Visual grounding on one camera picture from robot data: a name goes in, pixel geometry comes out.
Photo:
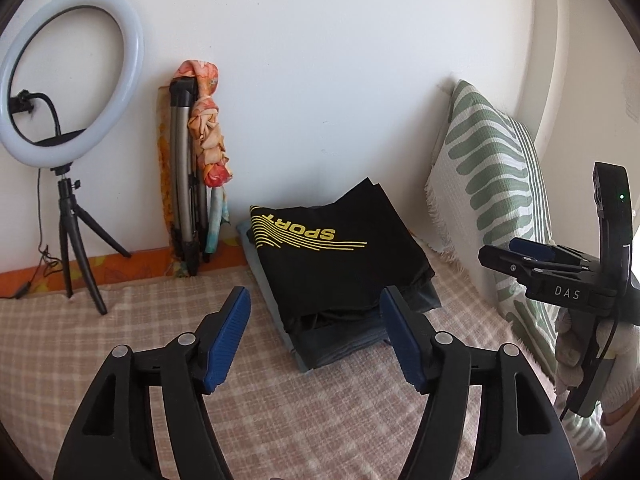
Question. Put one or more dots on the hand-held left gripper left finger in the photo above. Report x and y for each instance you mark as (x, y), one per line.
(227, 340)

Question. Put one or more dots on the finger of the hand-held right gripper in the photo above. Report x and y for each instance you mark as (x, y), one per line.
(505, 260)
(532, 249)

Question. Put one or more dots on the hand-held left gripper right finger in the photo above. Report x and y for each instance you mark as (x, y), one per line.
(405, 340)

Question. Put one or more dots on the black sport t-shirt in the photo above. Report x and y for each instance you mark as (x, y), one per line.
(340, 280)

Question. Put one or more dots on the folded grey pants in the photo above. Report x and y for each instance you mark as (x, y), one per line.
(340, 345)

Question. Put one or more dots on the person's right hand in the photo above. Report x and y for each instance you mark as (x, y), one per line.
(575, 350)

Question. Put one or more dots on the pink checkered blanket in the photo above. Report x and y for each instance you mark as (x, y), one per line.
(300, 410)

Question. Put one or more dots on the green white patterned pillow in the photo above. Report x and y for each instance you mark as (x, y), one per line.
(480, 160)

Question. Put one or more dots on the orange patterned cloth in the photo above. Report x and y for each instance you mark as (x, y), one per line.
(164, 160)

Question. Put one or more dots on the small black tripod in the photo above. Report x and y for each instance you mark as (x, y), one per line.
(67, 220)

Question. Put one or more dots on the black gooseneck phone holder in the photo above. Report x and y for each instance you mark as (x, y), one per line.
(52, 110)

